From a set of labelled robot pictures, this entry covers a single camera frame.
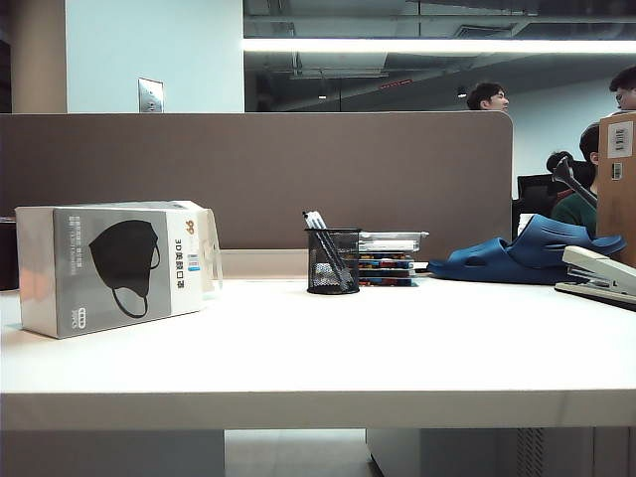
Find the white mask box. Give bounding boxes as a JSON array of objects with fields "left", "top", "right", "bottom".
[{"left": 14, "top": 199, "right": 220, "bottom": 341}]

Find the brown cardboard box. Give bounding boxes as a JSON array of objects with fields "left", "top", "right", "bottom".
[{"left": 595, "top": 111, "right": 636, "bottom": 268}]

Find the black mesh pen holder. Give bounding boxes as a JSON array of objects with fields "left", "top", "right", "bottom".
[
  {"left": 305, "top": 228, "right": 363, "bottom": 295},
  {"left": 310, "top": 211, "right": 361, "bottom": 290}
]

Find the black pen with white cap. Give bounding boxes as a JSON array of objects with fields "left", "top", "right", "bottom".
[{"left": 301, "top": 210, "right": 352, "bottom": 290}]

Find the white eraser in holder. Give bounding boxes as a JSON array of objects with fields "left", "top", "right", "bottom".
[{"left": 314, "top": 262, "right": 340, "bottom": 286}]

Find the brown desk partition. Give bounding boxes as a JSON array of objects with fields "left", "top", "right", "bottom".
[{"left": 0, "top": 110, "right": 515, "bottom": 279}]

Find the colourful book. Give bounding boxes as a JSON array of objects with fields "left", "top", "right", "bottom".
[
  {"left": 357, "top": 251, "right": 416, "bottom": 263},
  {"left": 357, "top": 274, "right": 415, "bottom": 288},
  {"left": 357, "top": 261, "right": 415, "bottom": 276}
]

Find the clear plastic case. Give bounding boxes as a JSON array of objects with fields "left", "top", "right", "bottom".
[{"left": 357, "top": 230, "right": 431, "bottom": 253}]

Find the blue foam slipper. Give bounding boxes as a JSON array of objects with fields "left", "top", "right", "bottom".
[{"left": 426, "top": 213, "right": 629, "bottom": 286}]

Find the long ceiling light strip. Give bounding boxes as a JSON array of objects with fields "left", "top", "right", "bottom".
[{"left": 241, "top": 37, "right": 636, "bottom": 55}]

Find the black office chair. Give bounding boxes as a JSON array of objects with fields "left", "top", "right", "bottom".
[{"left": 516, "top": 173, "right": 568, "bottom": 240}]

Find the black-haired standing person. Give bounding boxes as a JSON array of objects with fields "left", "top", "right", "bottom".
[{"left": 466, "top": 80, "right": 511, "bottom": 113}]

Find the black-haired seated person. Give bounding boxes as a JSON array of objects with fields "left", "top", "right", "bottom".
[{"left": 546, "top": 150, "right": 578, "bottom": 176}]

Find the person in green sweater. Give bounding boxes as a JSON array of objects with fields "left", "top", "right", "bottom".
[{"left": 551, "top": 122, "right": 601, "bottom": 239}]

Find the grey white stapler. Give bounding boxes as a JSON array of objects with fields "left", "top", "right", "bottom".
[{"left": 554, "top": 244, "right": 636, "bottom": 312}]

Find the beige desk side panel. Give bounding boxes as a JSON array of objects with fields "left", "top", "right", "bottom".
[{"left": 0, "top": 428, "right": 226, "bottom": 477}]

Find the dark cup with foil lid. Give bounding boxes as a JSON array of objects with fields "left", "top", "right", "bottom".
[{"left": 0, "top": 216, "right": 22, "bottom": 292}]

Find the person with glasses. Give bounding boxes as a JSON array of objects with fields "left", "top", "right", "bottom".
[{"left": 609, "top": 65, "right": 636, "bottom": 111}]

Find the metal wall switch plate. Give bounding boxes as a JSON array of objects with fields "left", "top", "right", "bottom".
[{"left": 137, "top": 77, "right": 166, "bottom": 114}]

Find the black grey lever handle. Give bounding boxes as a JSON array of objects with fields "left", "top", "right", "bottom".
[{"left": 552, "top": 155, "right": 600, "bottom": 209}]

